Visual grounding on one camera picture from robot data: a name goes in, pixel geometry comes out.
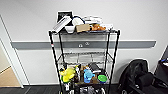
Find black flat notebook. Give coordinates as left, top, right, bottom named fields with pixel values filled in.
left=88, top=62, right=102, bottom=75

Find orange-brown toy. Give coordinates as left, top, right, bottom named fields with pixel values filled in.
left=91, top=75, right=101, bottom=85

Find orange plush toy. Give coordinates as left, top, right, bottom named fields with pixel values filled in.
left=89, top=23, right=107, bottom=32

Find black wire shelf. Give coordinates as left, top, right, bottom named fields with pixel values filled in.
left=48, top=29, right=122, bottom=94

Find wide wall outlet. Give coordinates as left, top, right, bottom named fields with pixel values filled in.
left=84, top=41, right=91, bottom=47

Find small white bottle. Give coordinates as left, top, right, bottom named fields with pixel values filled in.
left=64, top=82, right=71, bottom=92

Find white flat leaning box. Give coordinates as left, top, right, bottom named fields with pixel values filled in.
left=52, top=16, right=73, bottom=34

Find brown cardboard box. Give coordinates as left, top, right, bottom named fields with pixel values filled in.
left=75, top=23, right=92, bottom=34

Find white door frame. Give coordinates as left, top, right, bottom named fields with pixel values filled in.
left=0, top=14, right=26, bottom=89

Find white printed box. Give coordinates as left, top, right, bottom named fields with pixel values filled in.
left=101, top=23, right=115, bottom=31

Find white round cushion blue rim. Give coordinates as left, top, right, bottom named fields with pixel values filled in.
left=71, top=15, right=87, bottom=28

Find blue plush toy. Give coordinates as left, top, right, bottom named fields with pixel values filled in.
left=83, top=67, right=96, bottom=85

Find black office chair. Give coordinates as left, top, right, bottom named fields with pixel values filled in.
left=118, top=44, right=168, bottom=94

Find white bowl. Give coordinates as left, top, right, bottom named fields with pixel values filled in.
left=64, top=24, right=77, bottom=34

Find green lidded container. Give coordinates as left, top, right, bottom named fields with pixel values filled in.
left=97, top=74, right=108, bottom=85

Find brown plush toy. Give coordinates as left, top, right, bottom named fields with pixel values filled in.
left=79, top=63, right=90, bottom=73

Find black framed box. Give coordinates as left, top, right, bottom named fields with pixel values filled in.
left=56, top=10, right=74, bottom=24

